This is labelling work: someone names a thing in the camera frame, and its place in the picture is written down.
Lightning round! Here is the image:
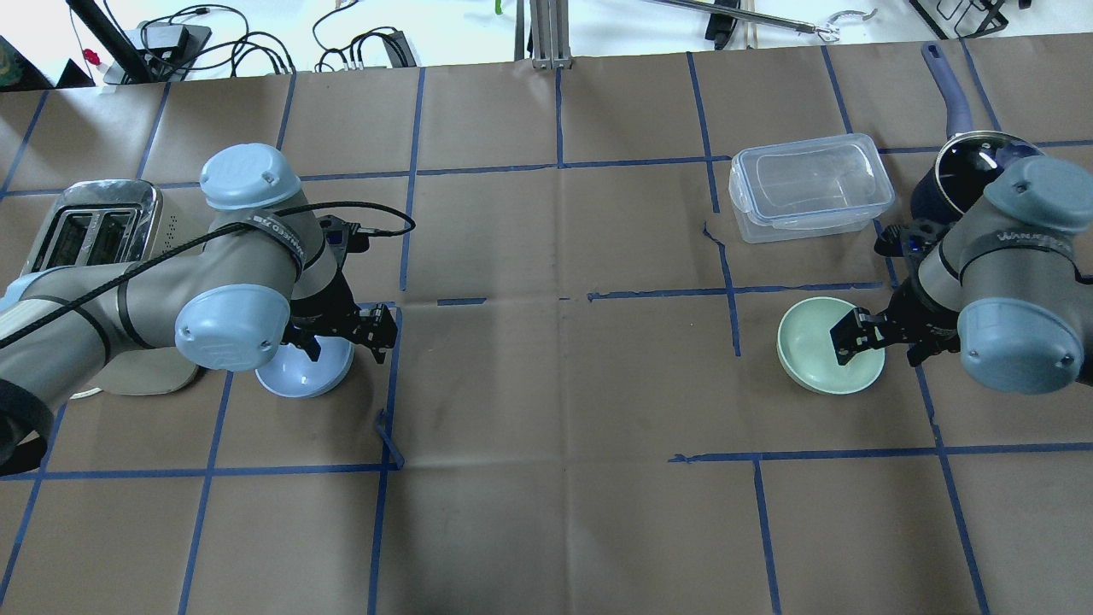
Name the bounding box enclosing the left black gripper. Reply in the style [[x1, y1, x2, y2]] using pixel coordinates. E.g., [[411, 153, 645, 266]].
[[282, 218, 399, 365]]

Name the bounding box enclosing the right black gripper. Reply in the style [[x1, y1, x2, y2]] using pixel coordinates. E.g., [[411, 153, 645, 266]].
[[830, 218, 960, 367]]

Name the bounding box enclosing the green bowl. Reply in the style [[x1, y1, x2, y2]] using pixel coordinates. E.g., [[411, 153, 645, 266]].
[[776, 296, 886, 395]]

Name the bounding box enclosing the blue bowl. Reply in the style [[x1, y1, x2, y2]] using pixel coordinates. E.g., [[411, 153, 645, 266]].
[[254, 338, 354, 400]]

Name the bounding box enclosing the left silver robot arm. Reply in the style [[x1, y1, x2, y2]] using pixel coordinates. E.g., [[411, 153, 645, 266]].
[[1, 143, 398, 476]]

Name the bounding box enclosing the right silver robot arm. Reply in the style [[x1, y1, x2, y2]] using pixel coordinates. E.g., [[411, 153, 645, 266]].
[[830, 155, 1092, 395]]

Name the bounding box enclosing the clear plastic food container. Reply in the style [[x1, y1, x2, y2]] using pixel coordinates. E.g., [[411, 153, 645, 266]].
[[728, 132, 897, 244]]

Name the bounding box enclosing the dark blue saucepan with lid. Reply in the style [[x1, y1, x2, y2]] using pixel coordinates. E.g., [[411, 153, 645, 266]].
[[909, 42, 1043, 225]]

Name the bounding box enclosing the cream and chrome toaster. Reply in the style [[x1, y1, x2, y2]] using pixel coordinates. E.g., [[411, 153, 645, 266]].
[[20, 179, 207, 400]]

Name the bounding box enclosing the black power adapter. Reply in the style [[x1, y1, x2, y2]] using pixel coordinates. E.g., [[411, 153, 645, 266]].
[[381, 29, 418, 67]]

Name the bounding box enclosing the metal reacher rod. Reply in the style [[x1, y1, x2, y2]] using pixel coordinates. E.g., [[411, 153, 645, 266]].
[[653, 1, 879, 42]]

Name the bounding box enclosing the black monitor base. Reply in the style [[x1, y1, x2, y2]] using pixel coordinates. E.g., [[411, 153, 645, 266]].
[[111, 22, 212, 82]]

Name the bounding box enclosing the black wire stand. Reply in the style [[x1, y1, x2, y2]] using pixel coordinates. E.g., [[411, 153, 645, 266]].
[[904, 1, 1033, 40]]

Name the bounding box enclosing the aluminium frame post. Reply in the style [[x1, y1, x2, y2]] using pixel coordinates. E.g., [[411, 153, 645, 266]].
[[514, 1, 573, 70]]

